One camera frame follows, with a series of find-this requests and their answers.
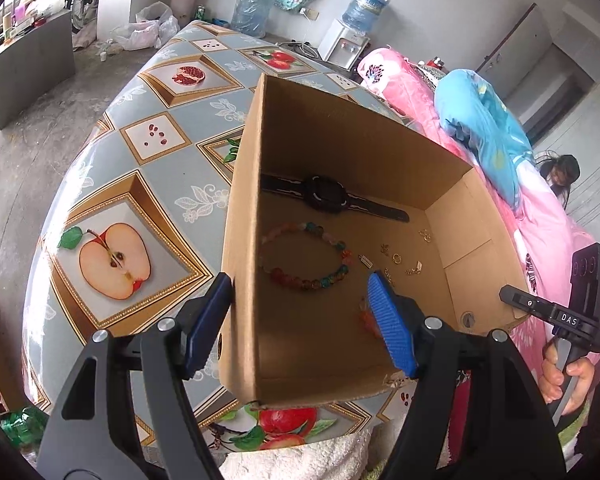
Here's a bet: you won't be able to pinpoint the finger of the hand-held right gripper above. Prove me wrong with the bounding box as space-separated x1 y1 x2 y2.
498 284 557 324

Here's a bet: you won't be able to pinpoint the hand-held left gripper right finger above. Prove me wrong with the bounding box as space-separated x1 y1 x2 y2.
366 270 568 480

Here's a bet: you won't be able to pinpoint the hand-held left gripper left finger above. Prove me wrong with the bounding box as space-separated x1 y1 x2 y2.
35 272 235 480

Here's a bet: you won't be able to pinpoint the pink orange bead bracelet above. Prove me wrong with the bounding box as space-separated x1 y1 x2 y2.
357 295 383 338

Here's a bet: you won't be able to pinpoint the multicolour bead bracelet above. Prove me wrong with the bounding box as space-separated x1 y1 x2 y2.
257 220 355 292

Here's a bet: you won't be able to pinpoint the black wrist watch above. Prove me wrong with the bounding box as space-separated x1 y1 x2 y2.
260 172 411 223

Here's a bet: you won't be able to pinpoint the brown cardboard box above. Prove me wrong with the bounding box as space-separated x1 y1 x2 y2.
217 72 528 408

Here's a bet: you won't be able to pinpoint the person's right forearm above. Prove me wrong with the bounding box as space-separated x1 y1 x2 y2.
560 375 600 461

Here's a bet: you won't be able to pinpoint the person's right hand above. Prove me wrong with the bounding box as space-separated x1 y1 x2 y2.
541 342 596 405

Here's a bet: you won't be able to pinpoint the pink floral blanket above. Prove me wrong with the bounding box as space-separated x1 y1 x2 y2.
355 47 600 461

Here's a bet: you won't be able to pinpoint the fruit print tablecloth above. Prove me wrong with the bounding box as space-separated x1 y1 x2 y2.
22 20 431 456

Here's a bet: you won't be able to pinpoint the person's fluffy white garment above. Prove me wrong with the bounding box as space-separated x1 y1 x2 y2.
220 430 381 480

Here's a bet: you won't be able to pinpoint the blue patterned blanket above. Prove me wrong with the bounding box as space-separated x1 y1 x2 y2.
434 69 536 208

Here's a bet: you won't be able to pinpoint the green plastic bottle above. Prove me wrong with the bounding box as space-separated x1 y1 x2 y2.
0 406 50 447

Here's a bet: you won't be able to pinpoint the grey door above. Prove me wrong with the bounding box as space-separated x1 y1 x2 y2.
480 2 553 86

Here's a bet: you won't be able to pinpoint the white water dispenser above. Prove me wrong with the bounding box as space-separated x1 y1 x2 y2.
317 19 371 72

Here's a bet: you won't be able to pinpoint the white plastic bag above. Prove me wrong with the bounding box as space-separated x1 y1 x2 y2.
111 1 180 52

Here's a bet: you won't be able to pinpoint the grey cabinet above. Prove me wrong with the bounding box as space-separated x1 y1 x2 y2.
0 10 77 130

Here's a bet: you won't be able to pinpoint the empty clear water jug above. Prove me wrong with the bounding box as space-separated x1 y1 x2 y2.
230 0 273 38

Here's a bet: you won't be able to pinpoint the blue water bottle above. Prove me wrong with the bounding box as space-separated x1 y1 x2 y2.
341 0 391 33

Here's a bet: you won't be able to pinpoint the tangled cables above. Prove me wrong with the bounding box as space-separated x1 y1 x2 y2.
279 40 323 60

